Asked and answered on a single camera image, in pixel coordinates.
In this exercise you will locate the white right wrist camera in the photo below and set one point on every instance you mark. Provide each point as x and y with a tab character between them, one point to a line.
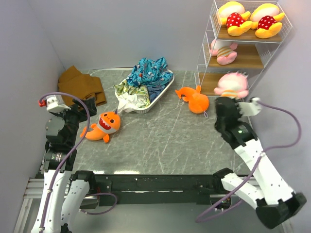
251	108

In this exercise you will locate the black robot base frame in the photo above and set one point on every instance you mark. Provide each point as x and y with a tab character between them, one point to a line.
152	189

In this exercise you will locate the brown folded cloth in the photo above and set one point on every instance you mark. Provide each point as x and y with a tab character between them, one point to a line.
83	86

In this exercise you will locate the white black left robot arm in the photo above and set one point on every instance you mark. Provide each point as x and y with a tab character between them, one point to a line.
63	192

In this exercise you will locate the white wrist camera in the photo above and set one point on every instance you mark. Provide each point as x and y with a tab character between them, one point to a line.
53	104
251	108

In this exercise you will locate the yellow plush red dotted dress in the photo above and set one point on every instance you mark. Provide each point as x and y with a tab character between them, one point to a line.
266	20

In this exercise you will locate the orange fox plush toy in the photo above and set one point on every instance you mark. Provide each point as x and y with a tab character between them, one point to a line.
108	123

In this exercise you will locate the white wire wooden shelf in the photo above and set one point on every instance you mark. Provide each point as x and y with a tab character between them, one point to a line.
254	54

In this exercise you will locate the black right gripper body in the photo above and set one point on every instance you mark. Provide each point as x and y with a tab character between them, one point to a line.
217	124

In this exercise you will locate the blue patterned cloth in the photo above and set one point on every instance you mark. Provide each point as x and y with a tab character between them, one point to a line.
153	74

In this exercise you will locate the orange whale plush toy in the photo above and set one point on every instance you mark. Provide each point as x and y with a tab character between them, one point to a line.
198	103

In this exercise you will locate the pink pig plush striped shirt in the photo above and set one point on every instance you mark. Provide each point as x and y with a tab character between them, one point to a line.
224	51

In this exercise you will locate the white plastic laundry basket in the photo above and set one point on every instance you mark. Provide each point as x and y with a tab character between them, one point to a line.
146	109

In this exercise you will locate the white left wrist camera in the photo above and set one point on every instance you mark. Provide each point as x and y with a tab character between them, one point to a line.
53	104

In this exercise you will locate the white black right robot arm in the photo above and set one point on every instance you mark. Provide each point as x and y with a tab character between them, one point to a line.
263	189

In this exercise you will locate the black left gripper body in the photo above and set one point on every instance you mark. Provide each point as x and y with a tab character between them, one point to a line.
73	117

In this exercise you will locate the green white patterned cloth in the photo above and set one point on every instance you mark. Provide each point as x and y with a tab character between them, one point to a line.
131	98

